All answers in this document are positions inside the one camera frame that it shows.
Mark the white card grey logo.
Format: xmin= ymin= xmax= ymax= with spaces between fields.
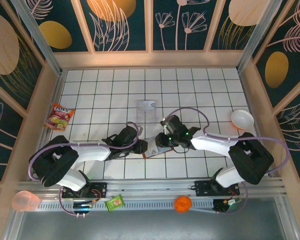
xmin=145 ymin=137 xmax=161 ymax=158

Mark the brown leather card holder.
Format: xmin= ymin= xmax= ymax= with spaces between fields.
xmin=141 ymin=136 xmax=174 ymax=160

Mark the clear plastic sheet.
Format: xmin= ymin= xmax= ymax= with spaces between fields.
xmin=136 ymin=110 xmax=158 ymax=125

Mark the green snack packet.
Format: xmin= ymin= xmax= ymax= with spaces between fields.
xmin=104 ymin=194 xmax=126 ymax=213

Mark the orange fruit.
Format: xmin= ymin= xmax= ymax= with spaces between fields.
xmin=173 ymin=195 xmax=193 ymax=214

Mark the white bowl orange outside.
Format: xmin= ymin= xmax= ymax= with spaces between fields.
xmin=230 ymin=109 xmax=255 ymax=130

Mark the orange fruit candy bag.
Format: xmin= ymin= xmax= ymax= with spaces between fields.
xmin=44 ymin=102 xmax=76 ymax=132

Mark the black controller board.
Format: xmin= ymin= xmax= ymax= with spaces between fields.
xmin=213 ymin=198 xmax=243 ymax=214
xmin=72 ymin=201 xmax=95 ymax=210

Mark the pink plastic cup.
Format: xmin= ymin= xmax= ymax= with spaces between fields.
xmin=11 ymin=190 xmax=42 ymax=213

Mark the pale circle yellow lines panel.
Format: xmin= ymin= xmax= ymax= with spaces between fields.
xmin=208 ymin=0 xmax=266 ymax=52

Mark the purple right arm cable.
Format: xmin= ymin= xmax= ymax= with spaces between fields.
xmin=162 ymin=107 xmax=291 ymax=216

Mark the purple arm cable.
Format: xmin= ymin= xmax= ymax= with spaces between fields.
xmin=162 ymin=107 xmax=291 ymax=216
xmin=27 ymin=121 xmax=144 ymax=218

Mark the aluminium front rail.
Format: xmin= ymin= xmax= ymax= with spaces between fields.
xmin=16 ymin=176 xmax=287 ymax=201

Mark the slotted grey cable duct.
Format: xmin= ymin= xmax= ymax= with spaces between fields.
xmin=37 ymin=199 xmax=217 ymax=212

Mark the aluminium side rail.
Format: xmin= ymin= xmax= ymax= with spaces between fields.
xmin=237 ymin=68 xmax=277 ymax=179

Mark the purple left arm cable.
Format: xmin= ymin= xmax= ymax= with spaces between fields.
xmin=27 ymin=121 xmax=144 ymax=218

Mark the flower print wall panel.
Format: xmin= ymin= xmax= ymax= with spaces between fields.
xmin=149 ymin=0 xmax=222 ymax=53

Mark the aluminium corner post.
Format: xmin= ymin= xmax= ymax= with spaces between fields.
xmin=9 ymin=0 xmax=65 ymax=77
xmin=236 ymin=0 xmax=282 ymax=73

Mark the yellow oval feather wall panel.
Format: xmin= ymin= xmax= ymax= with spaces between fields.
xmin=251 ymin=0 xmax=300 ymax=110

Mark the pink leaf lines wall panel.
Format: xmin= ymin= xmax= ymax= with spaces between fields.
xmin=273 ymin=87 xmax=300 ymax=180

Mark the yellow oval leaf wall panel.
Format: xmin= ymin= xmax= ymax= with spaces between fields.
xmin=27 ymin=0 xmax=95 ymax=53

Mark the single flower wall panel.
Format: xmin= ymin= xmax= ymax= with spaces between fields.
xmin=0 ymin=77 xmax=28 ymax=186

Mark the orange circle wall panel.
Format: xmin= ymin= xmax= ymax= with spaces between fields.
xmin=78 ymin=0 xmax=150 ymax=53

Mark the big pale circle wall panel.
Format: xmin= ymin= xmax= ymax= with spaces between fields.
xmin=0 ymin=0 xmax=46 ymax=118

